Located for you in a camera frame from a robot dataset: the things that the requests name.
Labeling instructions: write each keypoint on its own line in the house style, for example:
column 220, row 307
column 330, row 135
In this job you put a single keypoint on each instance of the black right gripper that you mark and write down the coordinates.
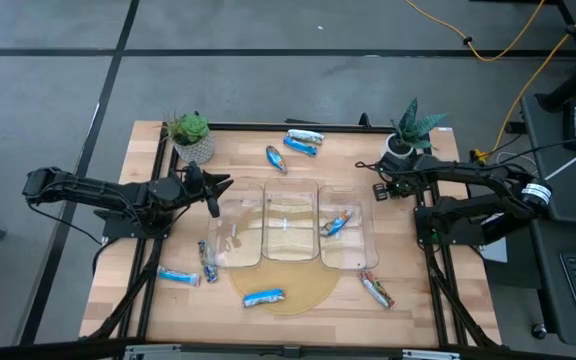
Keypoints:
column 393, row 175

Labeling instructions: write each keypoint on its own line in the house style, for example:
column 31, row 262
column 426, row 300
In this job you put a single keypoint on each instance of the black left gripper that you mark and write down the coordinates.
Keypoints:
column 194, row 180

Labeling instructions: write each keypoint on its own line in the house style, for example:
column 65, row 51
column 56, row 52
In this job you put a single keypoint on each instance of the blue brown Chewy granola bar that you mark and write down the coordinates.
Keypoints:
column 339, row 223

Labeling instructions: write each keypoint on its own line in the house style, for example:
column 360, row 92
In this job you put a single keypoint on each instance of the dark blue granola bar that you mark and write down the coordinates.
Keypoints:
column 208, row 261

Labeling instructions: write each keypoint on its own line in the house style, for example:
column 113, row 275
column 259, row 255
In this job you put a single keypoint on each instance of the light blue granola bar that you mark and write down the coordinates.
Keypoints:
column 178, row 275

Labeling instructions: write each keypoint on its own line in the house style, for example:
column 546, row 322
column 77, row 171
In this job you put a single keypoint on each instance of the red green granola bar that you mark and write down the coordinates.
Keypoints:
column 377, row 289

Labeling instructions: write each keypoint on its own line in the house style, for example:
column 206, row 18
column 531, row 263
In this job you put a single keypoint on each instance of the granola bar with red end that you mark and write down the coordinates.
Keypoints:
column 263, row 297

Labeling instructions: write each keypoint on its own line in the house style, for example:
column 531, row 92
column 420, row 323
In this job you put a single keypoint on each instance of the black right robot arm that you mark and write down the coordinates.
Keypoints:
column 468, row 172

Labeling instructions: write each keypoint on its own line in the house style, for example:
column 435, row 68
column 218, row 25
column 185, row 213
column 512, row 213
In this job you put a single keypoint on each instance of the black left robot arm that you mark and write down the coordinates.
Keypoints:
column 93, row 192

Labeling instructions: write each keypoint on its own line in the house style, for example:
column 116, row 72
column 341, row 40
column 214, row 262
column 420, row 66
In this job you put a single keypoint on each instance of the snake plant in white pot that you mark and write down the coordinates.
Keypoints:
column 413, row 130

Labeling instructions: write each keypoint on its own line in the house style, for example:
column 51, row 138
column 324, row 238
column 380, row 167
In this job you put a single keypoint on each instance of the clear plastic bin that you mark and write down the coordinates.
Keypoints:
column 290, row 240
column 235, row 235
column 355, row 250

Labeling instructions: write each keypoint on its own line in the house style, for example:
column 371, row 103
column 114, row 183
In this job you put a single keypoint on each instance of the succulent in triangle-patterned pot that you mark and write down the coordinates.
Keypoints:
column 193, row 137

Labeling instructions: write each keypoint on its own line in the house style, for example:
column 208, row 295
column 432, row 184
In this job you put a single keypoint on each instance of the round woven straw placemat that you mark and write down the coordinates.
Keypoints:
column 293, row 280

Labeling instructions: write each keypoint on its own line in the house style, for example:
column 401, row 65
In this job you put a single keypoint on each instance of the white paper sheet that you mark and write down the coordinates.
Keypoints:
column 495, row 251

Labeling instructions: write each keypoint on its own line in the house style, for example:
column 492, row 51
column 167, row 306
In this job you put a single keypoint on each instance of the dark desk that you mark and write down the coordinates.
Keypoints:
column 548, row 280

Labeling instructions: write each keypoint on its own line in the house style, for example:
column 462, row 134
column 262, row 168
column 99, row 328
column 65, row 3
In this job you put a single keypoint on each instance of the black chair base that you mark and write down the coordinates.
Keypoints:
column 573, row 82

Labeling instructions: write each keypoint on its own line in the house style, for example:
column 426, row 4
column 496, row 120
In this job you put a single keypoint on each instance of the black caster wheel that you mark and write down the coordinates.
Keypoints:
column 539, row 331

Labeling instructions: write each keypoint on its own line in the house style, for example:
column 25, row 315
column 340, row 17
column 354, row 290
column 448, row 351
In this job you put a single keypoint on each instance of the black aluminium rig frame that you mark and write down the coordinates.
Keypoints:
column 293, row 127

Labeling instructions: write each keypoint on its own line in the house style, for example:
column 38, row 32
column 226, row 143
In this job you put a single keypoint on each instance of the silver aluminium bracket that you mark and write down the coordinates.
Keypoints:
column 150, row 352
column 430, row 355

